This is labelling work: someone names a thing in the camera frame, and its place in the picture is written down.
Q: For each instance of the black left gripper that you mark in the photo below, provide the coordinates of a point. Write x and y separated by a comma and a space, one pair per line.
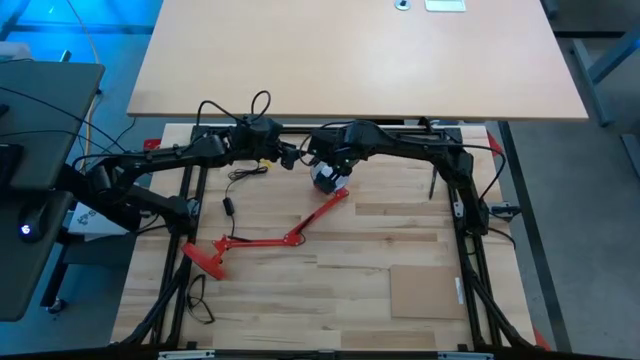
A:
257, 136

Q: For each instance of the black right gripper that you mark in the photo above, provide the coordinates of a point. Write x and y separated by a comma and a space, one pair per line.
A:
340, 142

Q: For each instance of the red desk lamp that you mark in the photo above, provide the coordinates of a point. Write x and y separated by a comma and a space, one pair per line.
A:
205, 261

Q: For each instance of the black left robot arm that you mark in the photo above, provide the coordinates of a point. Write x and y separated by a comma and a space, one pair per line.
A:
165, 152

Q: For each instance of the yellow tape piece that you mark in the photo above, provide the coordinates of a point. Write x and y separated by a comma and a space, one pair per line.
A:
267, 163

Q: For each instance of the black pen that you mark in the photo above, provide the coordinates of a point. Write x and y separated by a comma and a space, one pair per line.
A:
433, 184

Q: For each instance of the black table clamp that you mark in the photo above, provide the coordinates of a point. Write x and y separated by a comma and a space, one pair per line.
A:
426, 123

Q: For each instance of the light wooden desk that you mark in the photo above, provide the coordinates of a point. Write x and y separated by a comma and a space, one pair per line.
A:
350, 60

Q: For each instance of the red corner clamp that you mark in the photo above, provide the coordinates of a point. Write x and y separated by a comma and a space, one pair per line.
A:
495, 146
151, 145

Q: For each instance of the small white strip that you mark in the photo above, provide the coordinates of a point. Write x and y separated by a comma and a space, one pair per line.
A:
458, 290

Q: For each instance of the black thin-framed glasses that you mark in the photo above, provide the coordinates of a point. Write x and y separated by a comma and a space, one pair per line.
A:
190, 300

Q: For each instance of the round metal desk grommet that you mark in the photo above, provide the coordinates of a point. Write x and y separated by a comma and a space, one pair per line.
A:
402, 5

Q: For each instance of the white printed paper sheet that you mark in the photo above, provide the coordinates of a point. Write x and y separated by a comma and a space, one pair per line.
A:
95, 224

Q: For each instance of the white rectangular desk plate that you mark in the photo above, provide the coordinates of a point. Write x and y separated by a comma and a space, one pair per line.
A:
445, 5

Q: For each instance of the dark grey side desk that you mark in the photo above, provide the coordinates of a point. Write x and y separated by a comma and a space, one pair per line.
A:
50, 100

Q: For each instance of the black computer mouse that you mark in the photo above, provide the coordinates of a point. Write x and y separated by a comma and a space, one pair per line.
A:
34, 220

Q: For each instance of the black desk leg with caster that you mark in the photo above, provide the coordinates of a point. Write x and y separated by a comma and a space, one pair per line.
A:
55, 280

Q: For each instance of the black keyboard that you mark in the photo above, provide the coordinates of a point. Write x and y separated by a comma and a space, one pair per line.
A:
9, 165

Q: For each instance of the black aluminium rig frame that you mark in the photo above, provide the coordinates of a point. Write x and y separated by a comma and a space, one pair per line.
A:
200, 132

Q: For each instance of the silver metal bracket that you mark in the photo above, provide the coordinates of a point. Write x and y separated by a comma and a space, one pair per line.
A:
185, 355
465, 356

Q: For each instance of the grey metal desk leg frame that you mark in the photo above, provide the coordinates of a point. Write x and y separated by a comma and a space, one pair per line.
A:
592, 87

